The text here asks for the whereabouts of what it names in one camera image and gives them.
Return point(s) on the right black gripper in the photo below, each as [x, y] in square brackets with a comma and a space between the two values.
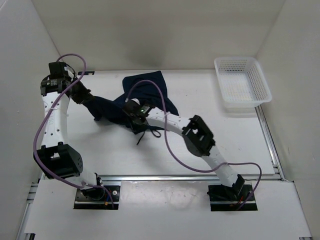
[136, 128]

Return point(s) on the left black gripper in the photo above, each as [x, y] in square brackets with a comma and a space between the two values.
[83, 98]

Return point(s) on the navy blue shorts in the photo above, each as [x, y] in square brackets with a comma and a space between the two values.
[143, 87]

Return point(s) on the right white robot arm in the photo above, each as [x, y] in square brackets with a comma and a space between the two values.
[198, 138]

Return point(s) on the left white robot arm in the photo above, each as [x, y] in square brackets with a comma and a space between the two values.
[55, 156]

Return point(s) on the white front cover board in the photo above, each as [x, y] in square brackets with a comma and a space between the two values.
[171, 210]

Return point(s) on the white plastic mesh basket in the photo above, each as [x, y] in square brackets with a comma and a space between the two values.
[242, 82]

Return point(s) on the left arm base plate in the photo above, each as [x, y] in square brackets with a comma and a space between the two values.
[97, 198]

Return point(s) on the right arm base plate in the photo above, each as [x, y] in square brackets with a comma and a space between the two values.
[220, 202]

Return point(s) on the aluminium rail front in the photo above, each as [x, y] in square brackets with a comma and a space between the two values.
[210, 177]

